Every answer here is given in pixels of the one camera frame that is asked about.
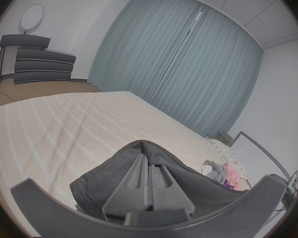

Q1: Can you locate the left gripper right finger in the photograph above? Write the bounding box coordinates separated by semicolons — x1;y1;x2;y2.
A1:
149;165;195;226

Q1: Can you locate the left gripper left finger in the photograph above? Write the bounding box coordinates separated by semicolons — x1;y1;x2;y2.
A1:
102;153;149;226

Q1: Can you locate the black garment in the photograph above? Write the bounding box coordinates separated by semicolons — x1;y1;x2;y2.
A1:
70;140;254;220

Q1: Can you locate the bed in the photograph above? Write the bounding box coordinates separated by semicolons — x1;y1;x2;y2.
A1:
0;91;292;236

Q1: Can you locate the grey garment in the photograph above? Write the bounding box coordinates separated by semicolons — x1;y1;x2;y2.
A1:
205;160;227;183

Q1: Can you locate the pink garment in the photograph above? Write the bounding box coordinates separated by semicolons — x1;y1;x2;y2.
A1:
222;163;241;190

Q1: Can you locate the white printed pillow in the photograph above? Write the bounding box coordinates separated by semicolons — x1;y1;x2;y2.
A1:
210;138;250;180

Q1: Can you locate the grey bedside table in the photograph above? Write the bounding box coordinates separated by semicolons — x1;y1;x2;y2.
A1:
206;130;233;147

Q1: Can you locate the blue-green curtain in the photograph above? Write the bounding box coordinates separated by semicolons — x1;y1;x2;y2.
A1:
87;0;206;104
149;6;264;139

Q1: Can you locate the dark grey dressing table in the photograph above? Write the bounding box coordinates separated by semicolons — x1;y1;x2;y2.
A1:
0;34;51;89

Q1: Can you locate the round white mirror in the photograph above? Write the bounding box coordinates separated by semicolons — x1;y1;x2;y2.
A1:
20;4;45;35

